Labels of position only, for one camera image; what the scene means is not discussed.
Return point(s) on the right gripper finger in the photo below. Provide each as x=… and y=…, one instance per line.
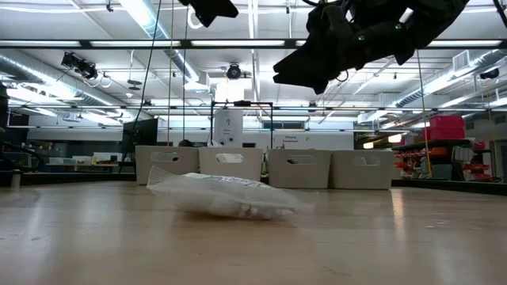
x=317, y=61
x=313, y=80

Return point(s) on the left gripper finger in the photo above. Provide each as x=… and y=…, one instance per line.
x=198, y=8
x=219, y=8

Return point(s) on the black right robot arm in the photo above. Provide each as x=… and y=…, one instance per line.
x=435, y=16

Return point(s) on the black overhead light bar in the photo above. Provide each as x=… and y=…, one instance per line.
x=182, y=43

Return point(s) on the red plastic bin stack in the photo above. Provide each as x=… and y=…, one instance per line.
x=445, y=126

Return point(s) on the shelf with red bins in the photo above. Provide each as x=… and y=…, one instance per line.
x=431, y=144

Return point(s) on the black ceiling spotlights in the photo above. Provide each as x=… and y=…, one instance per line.
x=79, y=65

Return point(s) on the person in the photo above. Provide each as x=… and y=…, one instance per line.
x=185, y=143

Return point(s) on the black monitor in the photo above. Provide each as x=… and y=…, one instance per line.
x=138, y=134

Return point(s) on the clear vanity pack bag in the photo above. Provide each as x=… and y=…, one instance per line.
x=222, y=198

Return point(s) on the black overhead camera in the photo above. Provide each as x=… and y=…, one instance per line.
x=233, y=72

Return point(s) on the black rectangular frame stand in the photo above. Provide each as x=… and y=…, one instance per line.
x=241, y=103

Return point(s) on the black aluminium rig frame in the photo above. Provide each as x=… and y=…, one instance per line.
x=79, y=179

